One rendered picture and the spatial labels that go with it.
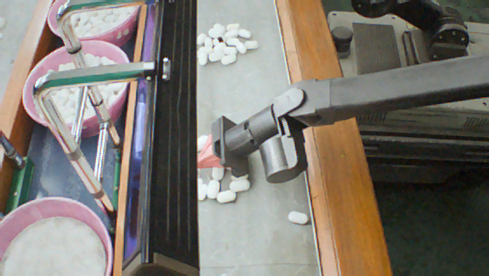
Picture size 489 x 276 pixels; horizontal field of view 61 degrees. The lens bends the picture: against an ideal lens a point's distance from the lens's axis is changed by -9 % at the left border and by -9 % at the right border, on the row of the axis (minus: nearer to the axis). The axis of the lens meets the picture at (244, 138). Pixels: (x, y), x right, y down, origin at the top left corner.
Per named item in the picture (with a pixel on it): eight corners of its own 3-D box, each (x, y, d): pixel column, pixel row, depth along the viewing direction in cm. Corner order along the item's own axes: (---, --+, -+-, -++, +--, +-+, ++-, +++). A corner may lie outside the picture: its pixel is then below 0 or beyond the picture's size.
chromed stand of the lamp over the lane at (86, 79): (206, 152, 98) (174, -24, 62) (209, 237, 87) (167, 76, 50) (120, 158, 98) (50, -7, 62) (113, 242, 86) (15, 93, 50)
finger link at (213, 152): (183, 169, 83) (220, 148, 79) (183, 138, 87) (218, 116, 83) (209, 182, 88) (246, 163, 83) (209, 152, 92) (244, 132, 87)
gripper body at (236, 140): (216, 165, 78) (249, 147, 74) (214, 119, 84) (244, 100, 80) (241, 179, 82) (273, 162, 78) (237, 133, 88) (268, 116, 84)
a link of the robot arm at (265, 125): (291, 106, 79) (272, 96, 75) (300, 141, 76) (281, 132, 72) (260, 123, 83) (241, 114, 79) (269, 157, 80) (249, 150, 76)
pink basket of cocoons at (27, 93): (123, 53, 118) (114, 27, 110) (152, 124, 103) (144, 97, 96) (30, 89, 112) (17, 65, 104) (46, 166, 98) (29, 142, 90)
